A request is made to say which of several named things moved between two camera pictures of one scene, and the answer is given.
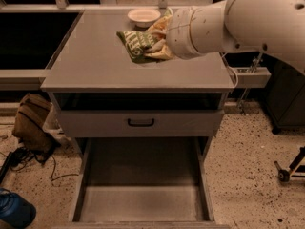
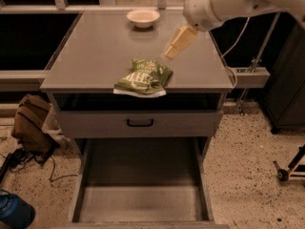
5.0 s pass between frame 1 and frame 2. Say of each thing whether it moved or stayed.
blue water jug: stayed
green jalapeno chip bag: moved
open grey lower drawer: stayed
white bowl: stayed
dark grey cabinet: stayed
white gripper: moved
